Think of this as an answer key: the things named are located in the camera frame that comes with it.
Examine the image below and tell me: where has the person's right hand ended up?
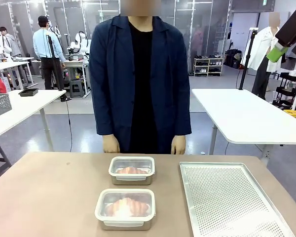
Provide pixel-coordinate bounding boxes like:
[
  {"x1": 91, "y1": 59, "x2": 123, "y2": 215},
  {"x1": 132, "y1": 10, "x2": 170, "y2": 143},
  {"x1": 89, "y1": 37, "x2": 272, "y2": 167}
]
[{"x1": 102, "y1": 134, "x2": 121, "y2": 154}]

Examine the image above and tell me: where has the perforated metal baking tray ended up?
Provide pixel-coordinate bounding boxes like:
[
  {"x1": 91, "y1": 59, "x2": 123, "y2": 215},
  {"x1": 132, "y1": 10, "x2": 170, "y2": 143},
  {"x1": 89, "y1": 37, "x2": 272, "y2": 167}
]
[{"x1": 179, "y1": 161, "x2": 296, "y2": 237}]

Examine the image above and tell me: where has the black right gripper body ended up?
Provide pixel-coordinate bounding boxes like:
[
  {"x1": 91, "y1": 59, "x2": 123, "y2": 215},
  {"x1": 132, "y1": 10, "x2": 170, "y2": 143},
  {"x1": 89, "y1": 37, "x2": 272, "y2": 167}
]
[{"x1": 275, "y1": 7, "x2": 296, "y2": 48}]

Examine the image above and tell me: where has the person's left hand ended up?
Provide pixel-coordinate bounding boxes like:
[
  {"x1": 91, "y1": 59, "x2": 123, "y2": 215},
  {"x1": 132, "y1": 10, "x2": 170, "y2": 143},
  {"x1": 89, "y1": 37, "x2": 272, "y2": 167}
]
[{"x1": 170, "y1": 135, "x2": 186, "y2": 156}]

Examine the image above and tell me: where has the rectangular stainless steel container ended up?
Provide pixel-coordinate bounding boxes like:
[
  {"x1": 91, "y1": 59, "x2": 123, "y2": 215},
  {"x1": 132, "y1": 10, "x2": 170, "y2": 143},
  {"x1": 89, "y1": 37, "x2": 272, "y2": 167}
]
[
  {"x1": 109, "y1": 157, "x2": 155, "y2": 186},
  {"x1": 95, "y1": 190, "x2": 156, "y2": 231}
]

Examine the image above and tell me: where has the golden brown croissant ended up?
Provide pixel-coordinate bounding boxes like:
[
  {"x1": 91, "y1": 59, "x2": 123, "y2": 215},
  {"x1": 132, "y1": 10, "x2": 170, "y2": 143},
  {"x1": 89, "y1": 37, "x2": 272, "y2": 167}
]
[
  {"x1": 116, "y1": 166, "x2": 149, "y2": 175},
  {"x1": 106, "y1": 197, "x2": 149, "y2": 218}
]

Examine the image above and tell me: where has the white background desk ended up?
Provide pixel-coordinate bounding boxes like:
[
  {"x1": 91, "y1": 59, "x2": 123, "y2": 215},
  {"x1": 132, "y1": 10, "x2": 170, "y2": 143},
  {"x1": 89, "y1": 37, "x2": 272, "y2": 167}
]
[{"x1": 0, "y1": 57, "x2": 36, "y2": 91}]

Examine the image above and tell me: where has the white table with grey basket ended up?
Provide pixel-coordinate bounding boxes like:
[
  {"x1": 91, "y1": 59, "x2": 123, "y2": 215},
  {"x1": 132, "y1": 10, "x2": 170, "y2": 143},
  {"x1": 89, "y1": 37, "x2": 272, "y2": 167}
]
[{"x1": 0, "y1": 89, "x2": 67, "y2": 152}]

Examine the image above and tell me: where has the person in grey hoodie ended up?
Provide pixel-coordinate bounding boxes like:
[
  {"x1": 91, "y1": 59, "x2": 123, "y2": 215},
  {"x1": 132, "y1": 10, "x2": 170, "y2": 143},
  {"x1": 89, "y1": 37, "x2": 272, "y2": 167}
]
[{"x1": 0, "y1": 26, "x2": 22, "y2": 58}]

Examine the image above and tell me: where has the grey step stool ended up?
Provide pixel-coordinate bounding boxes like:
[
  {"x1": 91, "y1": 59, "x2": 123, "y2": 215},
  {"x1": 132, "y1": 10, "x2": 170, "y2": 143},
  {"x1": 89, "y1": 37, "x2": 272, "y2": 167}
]
[{"x1": 69, "y1": 79, "x2": 86, "y2": 98}]

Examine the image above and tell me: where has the grey perforated basket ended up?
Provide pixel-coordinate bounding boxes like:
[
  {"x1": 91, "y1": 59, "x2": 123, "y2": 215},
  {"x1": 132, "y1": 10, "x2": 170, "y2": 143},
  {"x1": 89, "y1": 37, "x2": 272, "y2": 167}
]
[{"x1": 0, "y1": 93, "x2": 13, "y2": 118}]

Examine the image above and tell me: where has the wooden shoe rack with shoes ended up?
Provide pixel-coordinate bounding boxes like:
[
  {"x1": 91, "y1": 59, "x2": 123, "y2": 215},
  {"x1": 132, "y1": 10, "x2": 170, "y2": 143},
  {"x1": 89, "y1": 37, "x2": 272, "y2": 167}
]
[{"x1": 193, "y1": 55, "x2": 224, "y2": 77}]

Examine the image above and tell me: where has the person's left forearm navy sleeve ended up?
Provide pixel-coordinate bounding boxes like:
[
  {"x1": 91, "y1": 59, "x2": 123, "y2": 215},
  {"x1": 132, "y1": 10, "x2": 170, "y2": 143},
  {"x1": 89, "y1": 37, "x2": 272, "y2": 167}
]
[{"x1": 172, "y1": 93, "x2": 193, "y2": 136}]

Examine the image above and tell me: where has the black tripod with white head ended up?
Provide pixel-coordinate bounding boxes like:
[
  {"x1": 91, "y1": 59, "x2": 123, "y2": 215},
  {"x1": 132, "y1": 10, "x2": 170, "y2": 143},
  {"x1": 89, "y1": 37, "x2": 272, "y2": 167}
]
[{"x1": 238, "y1": 27, "x2": 259, "y2": 91}]

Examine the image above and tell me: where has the man in light blue shirt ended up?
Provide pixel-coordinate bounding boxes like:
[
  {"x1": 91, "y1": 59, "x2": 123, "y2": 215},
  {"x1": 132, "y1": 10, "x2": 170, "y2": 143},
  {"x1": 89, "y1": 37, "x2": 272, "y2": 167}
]
[{"x1": 33, "y1": 15, "x2": 72, "y2": 102}]

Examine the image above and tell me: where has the person in navy jacket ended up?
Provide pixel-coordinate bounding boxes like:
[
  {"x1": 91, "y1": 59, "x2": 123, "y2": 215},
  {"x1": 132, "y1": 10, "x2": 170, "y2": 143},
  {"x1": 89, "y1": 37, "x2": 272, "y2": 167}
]
[{"x1": 89, "y1": 14, "x2": 193, "y2": 155}]

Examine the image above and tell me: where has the large white empty table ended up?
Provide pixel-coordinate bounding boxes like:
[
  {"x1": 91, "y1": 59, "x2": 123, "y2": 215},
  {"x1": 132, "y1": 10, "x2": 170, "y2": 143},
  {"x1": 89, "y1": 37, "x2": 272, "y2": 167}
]
[{"x1": 190, "y1": 88, "x2": 296, "y2": 163}]

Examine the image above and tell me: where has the clear white-rimmed container lid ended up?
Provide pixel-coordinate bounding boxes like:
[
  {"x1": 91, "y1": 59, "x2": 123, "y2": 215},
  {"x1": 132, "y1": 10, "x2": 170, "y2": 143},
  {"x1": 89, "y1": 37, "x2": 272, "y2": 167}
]
[
  {"x1": 108, "y1": 156, "x2": 156, "y2": 183},
  {"x1": 94, "y1": 188, "x2": 157, "y2": 227}
]

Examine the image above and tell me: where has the small black plastic tray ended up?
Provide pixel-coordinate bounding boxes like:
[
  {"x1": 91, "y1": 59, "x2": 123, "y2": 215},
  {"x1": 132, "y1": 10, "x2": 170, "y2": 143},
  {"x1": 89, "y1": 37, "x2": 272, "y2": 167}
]
[{"x1": 18, "y1": 88, "x2": 39, "y2": 97}]

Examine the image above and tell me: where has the person's right forearm navy sleeve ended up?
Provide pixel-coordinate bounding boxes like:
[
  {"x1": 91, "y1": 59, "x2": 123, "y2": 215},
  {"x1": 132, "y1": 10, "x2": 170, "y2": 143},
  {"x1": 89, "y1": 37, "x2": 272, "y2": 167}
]
[{"x1": 93, "y1": 93, "x2": 118, "y2": 136}]

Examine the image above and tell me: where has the black bag on floor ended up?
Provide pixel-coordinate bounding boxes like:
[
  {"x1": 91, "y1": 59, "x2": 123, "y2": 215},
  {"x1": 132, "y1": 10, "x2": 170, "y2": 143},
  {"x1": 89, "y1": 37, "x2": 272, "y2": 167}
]
[{"x1": 224, "y1": 48, "x2": 243, "y2": 69}]

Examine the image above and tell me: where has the person in white coat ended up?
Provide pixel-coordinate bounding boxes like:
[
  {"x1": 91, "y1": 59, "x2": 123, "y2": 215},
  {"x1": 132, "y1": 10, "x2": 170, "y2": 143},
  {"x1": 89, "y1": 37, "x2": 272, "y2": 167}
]
[{"x1": 246, "y1": 11, "x2": 288, "y2": 101}]

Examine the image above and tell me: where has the black tripod pole with cable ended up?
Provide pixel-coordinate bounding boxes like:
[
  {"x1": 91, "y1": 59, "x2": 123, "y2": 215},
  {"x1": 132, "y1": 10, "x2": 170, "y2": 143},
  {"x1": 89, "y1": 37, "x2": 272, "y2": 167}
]
[{"x1": 45, "y1": 34, "x2": 73, "y2": 153}]

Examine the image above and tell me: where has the black utility cart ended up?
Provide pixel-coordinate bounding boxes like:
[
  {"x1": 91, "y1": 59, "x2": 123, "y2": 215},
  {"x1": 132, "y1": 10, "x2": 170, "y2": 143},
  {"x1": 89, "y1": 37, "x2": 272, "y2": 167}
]
[{"x1": 272, "y1": 70, "x2": 296, "y2": 111}]

